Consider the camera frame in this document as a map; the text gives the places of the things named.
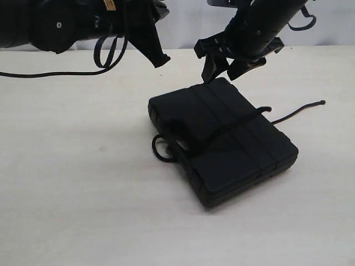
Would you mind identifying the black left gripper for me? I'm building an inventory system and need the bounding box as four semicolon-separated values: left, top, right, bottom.
94;1;171;68

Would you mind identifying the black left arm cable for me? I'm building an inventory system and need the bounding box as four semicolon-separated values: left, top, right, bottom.
0;0;130;80

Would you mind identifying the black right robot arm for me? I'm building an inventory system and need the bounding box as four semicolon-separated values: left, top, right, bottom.
194;1;306;83

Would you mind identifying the white backdrop curtain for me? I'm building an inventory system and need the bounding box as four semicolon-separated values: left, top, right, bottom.
0;0;355;52

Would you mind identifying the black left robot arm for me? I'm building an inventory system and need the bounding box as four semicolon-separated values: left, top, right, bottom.
1;0;170;69

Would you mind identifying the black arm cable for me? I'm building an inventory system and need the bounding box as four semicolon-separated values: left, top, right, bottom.
287;5;317;32
0;0;130;80

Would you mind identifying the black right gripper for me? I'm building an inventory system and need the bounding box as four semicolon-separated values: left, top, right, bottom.
194;17;285;82

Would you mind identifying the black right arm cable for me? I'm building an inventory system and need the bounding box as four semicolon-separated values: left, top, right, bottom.
287;5;317;32

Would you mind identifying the black braided rope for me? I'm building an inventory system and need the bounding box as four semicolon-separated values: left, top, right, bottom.
151;100;327;170

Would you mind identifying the black plastic carrying case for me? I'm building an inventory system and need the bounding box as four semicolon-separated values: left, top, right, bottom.
148;78;298;209

